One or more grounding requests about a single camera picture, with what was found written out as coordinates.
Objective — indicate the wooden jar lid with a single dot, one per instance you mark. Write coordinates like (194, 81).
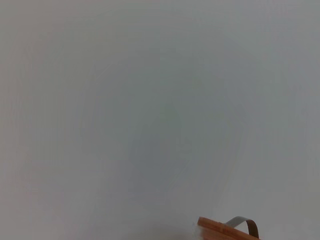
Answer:
(220, 228)

